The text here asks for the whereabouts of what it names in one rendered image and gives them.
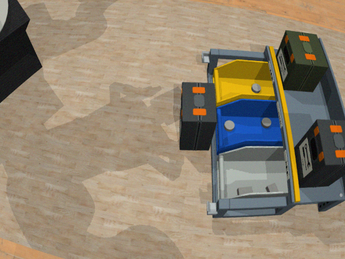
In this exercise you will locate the yellow open bin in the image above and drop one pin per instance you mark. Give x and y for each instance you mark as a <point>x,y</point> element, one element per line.
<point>235,79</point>

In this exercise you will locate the grey open bin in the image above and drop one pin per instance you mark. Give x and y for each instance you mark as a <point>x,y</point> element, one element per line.
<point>256,166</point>

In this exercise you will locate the blue bin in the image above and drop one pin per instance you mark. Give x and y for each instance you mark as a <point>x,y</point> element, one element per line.
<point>247,115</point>

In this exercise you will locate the grey metal shelf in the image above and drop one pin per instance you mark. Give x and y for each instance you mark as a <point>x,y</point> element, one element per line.
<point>304,108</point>

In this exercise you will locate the yellow flat bar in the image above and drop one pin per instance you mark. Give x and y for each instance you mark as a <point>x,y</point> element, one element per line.
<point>287,125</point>

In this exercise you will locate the grey metal disc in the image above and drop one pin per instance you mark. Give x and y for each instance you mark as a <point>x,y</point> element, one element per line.
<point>266,122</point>
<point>256,88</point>
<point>229,125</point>

